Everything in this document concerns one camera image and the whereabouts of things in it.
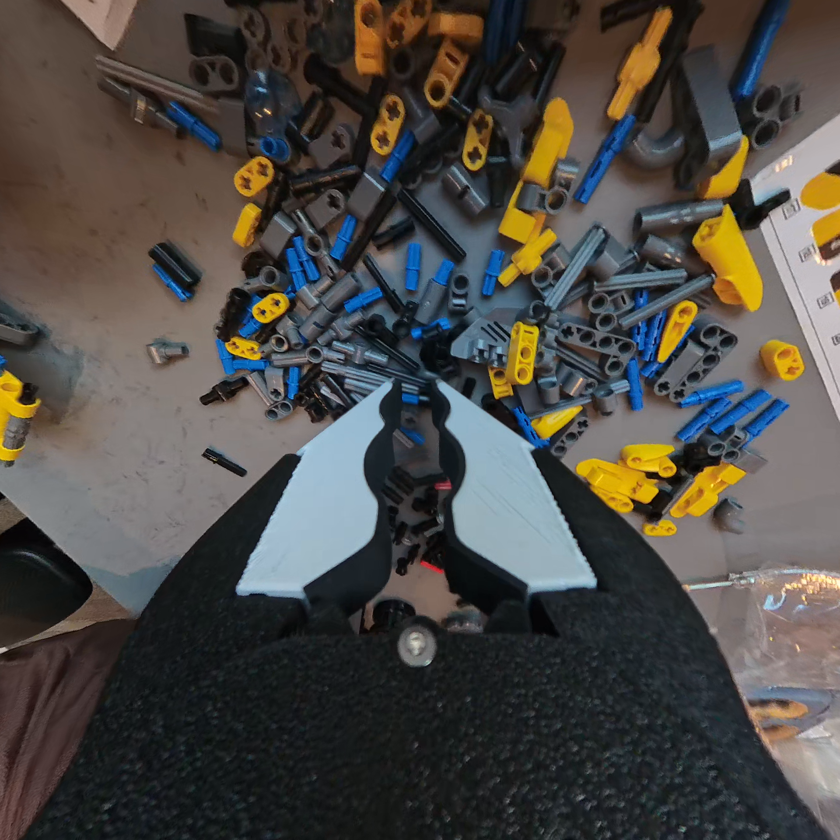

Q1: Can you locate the yellow black sticker sheet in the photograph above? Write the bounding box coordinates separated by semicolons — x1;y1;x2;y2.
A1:
750;117;840;422

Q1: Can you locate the grey desk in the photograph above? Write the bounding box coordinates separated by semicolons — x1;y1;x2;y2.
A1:
0;0;840;657

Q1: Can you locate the black and blue connector piece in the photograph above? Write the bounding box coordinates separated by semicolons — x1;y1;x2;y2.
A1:
147;240;203;303

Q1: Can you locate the clear plastic bag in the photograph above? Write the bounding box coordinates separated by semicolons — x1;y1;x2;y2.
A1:
682;563;840;790

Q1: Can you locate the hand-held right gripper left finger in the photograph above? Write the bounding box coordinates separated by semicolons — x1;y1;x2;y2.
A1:
236;379;403;603

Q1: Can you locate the pile of small building pieces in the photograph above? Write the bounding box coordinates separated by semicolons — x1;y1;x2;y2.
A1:
95;0;806;580

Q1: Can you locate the small black axle pin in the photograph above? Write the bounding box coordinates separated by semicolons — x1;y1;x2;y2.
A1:
201;448;249;479

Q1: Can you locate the black pin connector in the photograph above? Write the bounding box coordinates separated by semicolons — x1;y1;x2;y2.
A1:
198;377;251;406

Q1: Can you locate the yellow panel vehicle assembly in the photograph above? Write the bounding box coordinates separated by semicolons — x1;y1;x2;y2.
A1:
0;314;43;468

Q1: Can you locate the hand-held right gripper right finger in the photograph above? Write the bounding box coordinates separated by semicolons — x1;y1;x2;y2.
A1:
433;381;598;597

